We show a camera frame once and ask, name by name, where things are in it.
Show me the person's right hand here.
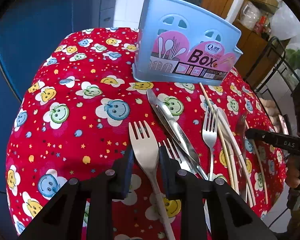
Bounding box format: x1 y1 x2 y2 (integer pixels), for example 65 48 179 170
285 155 300 189

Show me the blue kitchen counter cabinet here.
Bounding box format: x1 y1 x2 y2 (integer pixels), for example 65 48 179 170
0 0 116 197

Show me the steel table knife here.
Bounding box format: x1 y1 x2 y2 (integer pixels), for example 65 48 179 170
146 89 208 180

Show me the wooden shelf cabinet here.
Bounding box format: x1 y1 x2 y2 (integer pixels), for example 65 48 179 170
234 0 289 89

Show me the steel fork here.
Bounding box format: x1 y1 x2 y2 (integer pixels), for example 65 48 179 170
202 106 218 181
158 138 192 172

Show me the black metal rack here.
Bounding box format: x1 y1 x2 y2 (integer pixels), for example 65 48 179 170
244 36 300 120

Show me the white plastic fork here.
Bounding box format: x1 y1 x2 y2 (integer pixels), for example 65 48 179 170
128 121 175 239

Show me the white plastic spoon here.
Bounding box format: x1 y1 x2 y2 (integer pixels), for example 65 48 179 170
213 106 256 207

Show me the red smiley-print tablecloth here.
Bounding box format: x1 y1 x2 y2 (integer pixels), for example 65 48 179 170
6 28 274 235

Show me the light blue chopsticks box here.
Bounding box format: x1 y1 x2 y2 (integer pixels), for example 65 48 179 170
133 0 243 86

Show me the white plastic bag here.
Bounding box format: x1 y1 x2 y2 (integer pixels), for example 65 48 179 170
270 2 300 41

